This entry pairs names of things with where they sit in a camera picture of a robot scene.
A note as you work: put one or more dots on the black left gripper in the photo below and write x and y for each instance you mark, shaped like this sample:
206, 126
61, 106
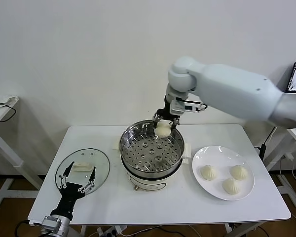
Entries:
69, 195

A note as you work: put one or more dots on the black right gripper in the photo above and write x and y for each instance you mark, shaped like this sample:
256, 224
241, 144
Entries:
167, 112

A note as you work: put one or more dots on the white steamed baozi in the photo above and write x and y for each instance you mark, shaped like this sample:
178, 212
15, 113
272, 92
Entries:
162, 131
208, 172
238, 172
230, 185

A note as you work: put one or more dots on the round glass pot lid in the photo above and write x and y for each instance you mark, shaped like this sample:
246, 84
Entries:
88, 158

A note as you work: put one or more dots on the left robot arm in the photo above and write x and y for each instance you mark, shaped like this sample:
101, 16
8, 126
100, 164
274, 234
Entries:
62, 227

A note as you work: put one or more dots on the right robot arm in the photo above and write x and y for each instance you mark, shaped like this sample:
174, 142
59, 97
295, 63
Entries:
236, 84

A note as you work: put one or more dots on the stainless steel steamer basket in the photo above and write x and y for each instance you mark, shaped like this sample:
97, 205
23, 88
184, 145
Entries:
150, 153

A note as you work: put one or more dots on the white round plate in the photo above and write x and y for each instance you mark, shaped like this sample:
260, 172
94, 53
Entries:
212, 158

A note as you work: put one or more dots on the white electric cooker base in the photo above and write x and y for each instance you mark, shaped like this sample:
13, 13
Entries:
148, 182

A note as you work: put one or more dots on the white power strip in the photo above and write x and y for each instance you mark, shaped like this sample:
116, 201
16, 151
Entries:
111, 231

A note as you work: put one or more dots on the white folded cloth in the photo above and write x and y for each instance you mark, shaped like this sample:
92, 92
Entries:
5, 100

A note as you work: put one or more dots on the white power adapter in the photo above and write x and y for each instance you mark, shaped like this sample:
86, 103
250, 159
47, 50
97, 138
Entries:
289, 156

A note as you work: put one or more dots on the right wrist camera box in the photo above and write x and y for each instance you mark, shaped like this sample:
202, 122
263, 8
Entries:
176, 106

